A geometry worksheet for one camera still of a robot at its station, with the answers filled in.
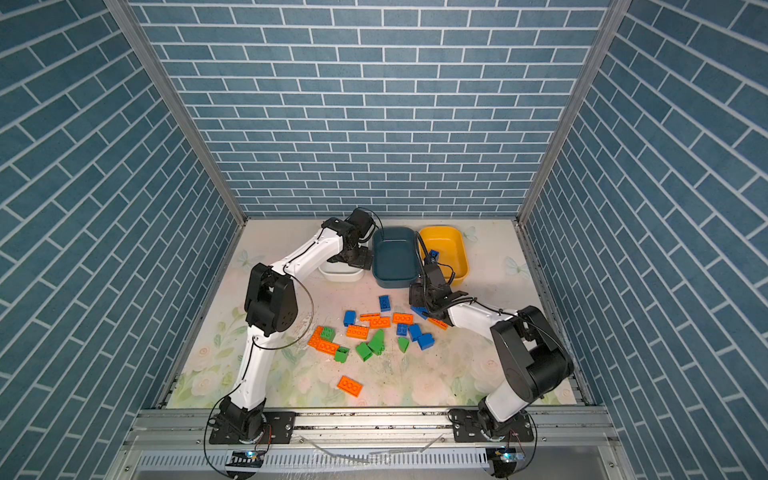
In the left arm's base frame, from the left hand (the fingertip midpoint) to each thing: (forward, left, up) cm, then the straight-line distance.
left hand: (355, 261), depth 99 cm
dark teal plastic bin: (+7, -13, -7) cm, 17 cm away
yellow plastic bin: (+10, -34, -3) cm, 35 cm away
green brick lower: (-29, -4, -6) cm, 29 cm away
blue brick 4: (-26, -22, -5) cm, 34 cm away
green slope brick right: (-26, -15, -7) cm, 31 cm away
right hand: (-10, -20, -1) cm, 22 cm away
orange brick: (-20, -27, -6) cm, 34 cm away
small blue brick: (+4, -27, -2) cm, 27 cm away
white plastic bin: (-3, +5, -2) cm, 6 cm away
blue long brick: (-15, -21, -7) cm, 27 cm away
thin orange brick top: (-18, -5, -5) cm, 20 cm away
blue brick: (-13, -10, -7) cm, 17 cm away
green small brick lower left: (-29, +3, -6) cm, 30 cm away
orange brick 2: (-18, -15, -7) cm, 24 cm away
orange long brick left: (-26, +9, -6) cm, 28 cm away
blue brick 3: (-23, -19, -5) cm, 30 cm away
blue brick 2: (-18, +1, -5) cm, 19 cm away
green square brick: (-23, +7, -7) cm, 25 cm away
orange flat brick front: (-38, 0, -7) cm, 38 cm away
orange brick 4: (-23, -2, -5) cm, 24 cm away
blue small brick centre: (-22, -15, -5) cm, 27 cm away
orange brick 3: (-20, -9, -6) cm, 22 cm away
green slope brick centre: (-25, -8, -7) cm, 27 cm away
